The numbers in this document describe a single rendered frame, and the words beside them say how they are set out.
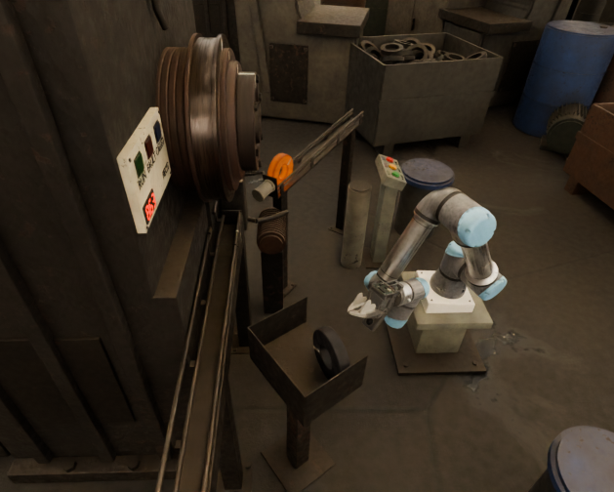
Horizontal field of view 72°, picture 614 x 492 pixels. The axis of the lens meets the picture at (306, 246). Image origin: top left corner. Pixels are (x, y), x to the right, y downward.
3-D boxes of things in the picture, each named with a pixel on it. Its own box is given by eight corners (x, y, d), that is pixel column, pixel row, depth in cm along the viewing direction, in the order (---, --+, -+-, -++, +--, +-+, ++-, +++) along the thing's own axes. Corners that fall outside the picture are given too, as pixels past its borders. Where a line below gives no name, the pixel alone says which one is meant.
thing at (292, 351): (300, 513, 145) (305, 397, 100) (259, 451, 161) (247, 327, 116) (345, 476, 155) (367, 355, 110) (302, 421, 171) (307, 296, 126)
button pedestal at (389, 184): (366, 271, 242) (381, 176, 203) (360, 245, 261) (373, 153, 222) (393, 271, 243) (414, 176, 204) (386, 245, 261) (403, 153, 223)
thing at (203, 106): (204, 233, 122) (178, 61, 92) (223, 157, 158) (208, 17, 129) (226, 233, 122) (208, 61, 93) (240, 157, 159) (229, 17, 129)
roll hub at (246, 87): (240, 187, 124) (232, 91, 106) (247, 144, 145) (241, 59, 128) (260, 187, 124) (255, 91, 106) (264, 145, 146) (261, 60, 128)
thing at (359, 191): (341, 269, 243) (349, 191, 210) (339, 256, 252) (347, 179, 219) (362, 269, 243) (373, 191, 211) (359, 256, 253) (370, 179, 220)
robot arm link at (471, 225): (482, 265, 173) (462, 184, 132) (511, 289, 163) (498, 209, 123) (460, 283, 174) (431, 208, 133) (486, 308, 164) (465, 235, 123)
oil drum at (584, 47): (527, 141, 385) (568, 33, 329) (502, 115, 431) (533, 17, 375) (591, 141, 388) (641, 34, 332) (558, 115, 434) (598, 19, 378)
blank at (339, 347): (344, 395, 110) (354, 390, 111) (335, 342, 106) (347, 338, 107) (316, 369, 124) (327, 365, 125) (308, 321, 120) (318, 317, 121)
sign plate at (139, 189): (137, 233, 92) (115, 158, 80) (164, 174, 112) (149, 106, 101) (147, 233, 92) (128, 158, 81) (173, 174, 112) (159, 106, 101)
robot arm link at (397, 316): (388, 307, 159) (401, 285, 153) (407, 329, 151) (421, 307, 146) (373, 309, 154) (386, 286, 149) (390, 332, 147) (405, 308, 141)
